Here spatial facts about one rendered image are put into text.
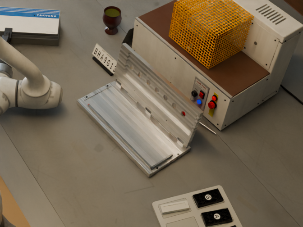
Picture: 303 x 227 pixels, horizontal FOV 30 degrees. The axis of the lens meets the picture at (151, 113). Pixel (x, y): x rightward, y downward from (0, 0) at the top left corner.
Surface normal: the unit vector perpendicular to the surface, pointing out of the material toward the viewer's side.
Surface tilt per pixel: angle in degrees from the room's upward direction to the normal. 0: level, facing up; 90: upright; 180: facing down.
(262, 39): 90
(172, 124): 79
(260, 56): 90
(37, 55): 0
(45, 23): 0
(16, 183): 0
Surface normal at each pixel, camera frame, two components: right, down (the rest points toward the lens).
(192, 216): 0.11, -0.65
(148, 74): -0.72, 0.31
